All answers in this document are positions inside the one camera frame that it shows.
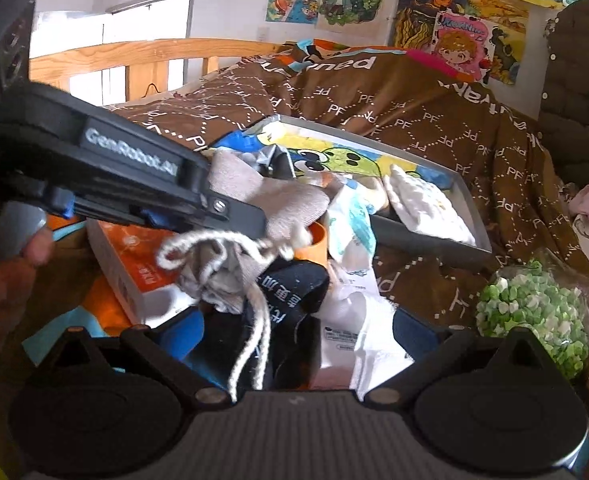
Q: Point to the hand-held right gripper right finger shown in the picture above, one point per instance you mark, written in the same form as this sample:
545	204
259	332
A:
417	335

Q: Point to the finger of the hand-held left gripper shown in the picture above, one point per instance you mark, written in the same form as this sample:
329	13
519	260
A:
239	217
152	216

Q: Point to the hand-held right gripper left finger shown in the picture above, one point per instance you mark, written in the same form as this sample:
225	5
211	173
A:
182	332

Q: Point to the black printed cloth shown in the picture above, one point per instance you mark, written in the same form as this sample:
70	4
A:
284	285

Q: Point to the grey tray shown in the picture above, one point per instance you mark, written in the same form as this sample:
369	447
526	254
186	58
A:
424	245

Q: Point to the white blue printed packet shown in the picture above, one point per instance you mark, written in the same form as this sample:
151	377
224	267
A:
359	225

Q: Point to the white knit cloth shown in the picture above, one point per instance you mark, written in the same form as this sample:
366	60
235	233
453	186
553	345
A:
429	205

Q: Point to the person's left hand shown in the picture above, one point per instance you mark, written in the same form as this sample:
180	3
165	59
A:
9	300

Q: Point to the white labelled plastic packet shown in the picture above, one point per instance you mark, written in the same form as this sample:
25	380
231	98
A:
369	330

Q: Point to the orange white box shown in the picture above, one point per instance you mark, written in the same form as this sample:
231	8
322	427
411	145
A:
124	270

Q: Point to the cartoon painted sheet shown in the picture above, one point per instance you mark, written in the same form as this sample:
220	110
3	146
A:
324	155

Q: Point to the bag of green beads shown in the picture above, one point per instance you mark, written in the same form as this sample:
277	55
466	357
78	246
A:
534	315

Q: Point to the brown patterned quilt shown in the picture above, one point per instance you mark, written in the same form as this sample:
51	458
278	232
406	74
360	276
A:
374	100

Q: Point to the brown quilted jacket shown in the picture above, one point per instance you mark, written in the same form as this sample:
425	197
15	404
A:
584	85

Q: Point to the wooden bed frame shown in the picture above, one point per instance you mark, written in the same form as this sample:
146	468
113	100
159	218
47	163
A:
139	55

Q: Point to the group of colourful wall drawings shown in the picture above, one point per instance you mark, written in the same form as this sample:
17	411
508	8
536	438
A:
424	10

